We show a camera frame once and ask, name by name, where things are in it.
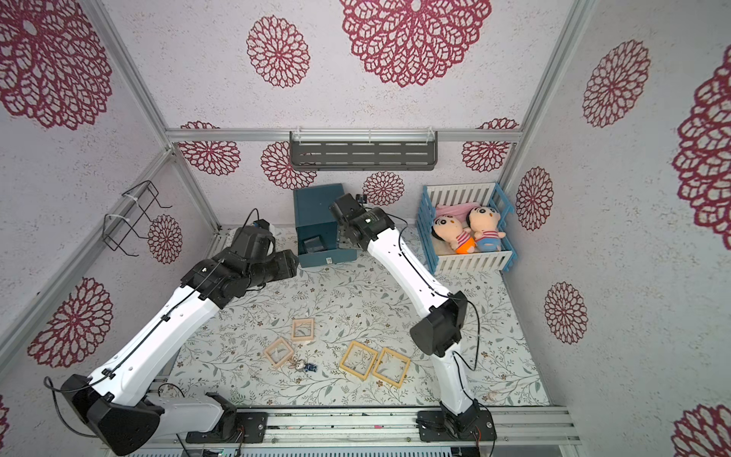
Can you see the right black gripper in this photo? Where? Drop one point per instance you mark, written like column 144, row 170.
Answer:
column 345, row 209

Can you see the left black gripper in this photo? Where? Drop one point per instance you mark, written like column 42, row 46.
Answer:
column 286, row 266

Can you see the teal three-drawer cabinet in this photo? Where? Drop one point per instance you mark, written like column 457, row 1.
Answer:
column 313, row 217

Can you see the black brooch box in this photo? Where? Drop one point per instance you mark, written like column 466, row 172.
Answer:
column 314, row 244

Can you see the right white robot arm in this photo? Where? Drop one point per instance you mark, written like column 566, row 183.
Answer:
column 438, row 333

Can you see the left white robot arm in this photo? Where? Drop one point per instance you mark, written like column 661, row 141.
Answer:
column 114, row 403

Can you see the tilted small wooden brooch box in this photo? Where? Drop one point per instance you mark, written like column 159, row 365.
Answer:
column 278, row 353

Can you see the large yellow wooden brooch box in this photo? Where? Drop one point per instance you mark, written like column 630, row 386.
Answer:
column 358, row 360

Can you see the right large yellow brooch box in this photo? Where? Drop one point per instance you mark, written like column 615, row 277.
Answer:
column 391, row 367

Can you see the orange dressed plush doll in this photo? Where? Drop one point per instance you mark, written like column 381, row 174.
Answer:
column 451, row 231

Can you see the blue white toy crib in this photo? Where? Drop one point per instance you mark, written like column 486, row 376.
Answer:
column 439, row 199

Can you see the blue dressed plush doll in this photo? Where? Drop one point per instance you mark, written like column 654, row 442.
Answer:
column 484, row 224

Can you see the grey wall shelf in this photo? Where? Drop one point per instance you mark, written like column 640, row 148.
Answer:
column 366, row 152

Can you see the black wire wall rack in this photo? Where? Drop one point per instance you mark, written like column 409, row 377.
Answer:
column 117, row 227

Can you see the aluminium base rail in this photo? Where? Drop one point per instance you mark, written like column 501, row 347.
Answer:
column 381, row 431

